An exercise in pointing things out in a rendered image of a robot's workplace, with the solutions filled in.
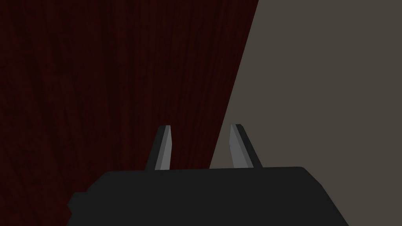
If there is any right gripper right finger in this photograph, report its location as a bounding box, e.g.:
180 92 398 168
229 124 263 169

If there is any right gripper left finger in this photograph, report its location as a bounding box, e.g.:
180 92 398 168
144 125 173 171

